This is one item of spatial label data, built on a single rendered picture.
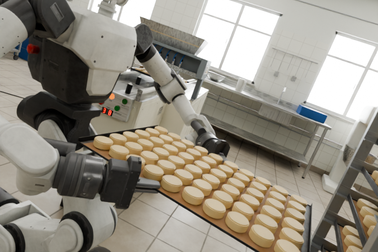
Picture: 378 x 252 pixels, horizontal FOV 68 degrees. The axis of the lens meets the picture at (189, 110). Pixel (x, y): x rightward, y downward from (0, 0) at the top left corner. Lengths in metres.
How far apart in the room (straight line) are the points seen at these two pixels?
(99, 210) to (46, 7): 0.66
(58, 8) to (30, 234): 0.83
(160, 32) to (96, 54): 1.48
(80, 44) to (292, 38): 4.64
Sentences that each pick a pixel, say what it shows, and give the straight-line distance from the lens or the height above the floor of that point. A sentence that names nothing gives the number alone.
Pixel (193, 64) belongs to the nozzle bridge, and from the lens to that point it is 2.31.
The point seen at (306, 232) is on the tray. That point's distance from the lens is 0.82.
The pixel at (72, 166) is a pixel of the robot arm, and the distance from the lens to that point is 0.60.
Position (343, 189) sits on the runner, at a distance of 0.99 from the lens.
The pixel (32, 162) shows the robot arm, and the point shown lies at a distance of 0.59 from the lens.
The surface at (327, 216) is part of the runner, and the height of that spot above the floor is 0.87.
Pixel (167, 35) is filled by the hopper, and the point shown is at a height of 1.25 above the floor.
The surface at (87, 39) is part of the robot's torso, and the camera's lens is 0.89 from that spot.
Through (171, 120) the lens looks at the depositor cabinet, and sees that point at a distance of 2.29.
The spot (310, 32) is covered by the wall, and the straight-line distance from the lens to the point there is 5.33.
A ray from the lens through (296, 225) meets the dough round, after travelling 0.77.
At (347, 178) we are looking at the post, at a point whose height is 1.00.
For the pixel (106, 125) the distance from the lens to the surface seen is 1.71.
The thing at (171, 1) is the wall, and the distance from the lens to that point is 5.70.
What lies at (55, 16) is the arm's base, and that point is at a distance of 0.85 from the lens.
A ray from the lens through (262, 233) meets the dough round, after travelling 0.65.
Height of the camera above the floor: 1.19
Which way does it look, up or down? 11 degrees down
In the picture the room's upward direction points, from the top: 20 degrees clockwise
